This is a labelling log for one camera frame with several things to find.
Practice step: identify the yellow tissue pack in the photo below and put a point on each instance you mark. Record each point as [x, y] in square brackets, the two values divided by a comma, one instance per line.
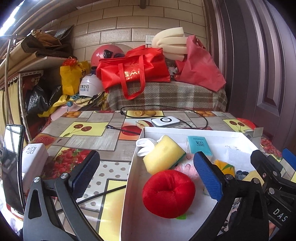
[225, 167]

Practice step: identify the plaid covered cabinet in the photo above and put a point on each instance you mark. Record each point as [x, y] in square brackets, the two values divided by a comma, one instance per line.
[173, 95]

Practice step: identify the teal tissue pack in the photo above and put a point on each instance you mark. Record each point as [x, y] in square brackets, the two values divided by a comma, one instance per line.
[196, 144]

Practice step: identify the yellow green scrub sponge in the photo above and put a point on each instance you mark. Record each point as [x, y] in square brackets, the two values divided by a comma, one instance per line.
[165, 154]

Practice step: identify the white power bank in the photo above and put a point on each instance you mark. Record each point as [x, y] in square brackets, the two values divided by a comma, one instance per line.
[165, 122]

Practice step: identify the white charger box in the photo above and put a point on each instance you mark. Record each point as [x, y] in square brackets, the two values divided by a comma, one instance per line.
[34, 157]

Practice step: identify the white helmet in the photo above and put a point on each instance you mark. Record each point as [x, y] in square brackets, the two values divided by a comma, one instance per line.
[90, 86]

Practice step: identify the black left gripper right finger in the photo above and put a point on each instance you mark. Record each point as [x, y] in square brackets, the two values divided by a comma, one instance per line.
[251, 221]

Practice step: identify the yellow shopping bag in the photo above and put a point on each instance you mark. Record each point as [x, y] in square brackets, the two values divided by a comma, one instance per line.
[72, 72]

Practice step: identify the black smartphone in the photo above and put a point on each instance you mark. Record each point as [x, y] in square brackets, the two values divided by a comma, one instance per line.
[11, 166]

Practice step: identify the dark red fabric bag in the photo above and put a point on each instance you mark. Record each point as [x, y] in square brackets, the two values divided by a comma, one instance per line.
[198, 68]

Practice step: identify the cream foam roll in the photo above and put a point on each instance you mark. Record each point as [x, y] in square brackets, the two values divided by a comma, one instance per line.
[173, 42]

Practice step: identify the dark wooden door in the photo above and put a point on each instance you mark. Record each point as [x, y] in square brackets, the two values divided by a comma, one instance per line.
[253, 44]

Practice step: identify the small white open box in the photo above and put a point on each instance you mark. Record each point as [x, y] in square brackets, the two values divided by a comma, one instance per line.
[254, 136]

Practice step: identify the red helmet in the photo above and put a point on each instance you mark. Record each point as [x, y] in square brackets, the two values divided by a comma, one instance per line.
[105, 52]

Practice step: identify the red plush apple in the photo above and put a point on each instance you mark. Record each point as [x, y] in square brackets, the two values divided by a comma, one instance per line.
[168, 194]

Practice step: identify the white cloth item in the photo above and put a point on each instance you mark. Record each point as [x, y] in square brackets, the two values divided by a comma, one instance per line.
[146, 146]

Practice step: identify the red tote bag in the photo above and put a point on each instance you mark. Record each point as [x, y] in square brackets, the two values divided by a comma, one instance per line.
[139, 66]

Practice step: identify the pale yellow sponge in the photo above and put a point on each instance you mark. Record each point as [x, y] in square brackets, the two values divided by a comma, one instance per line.
[253, 174]

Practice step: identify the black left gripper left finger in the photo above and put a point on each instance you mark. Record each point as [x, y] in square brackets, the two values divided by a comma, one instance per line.
[41, 221]

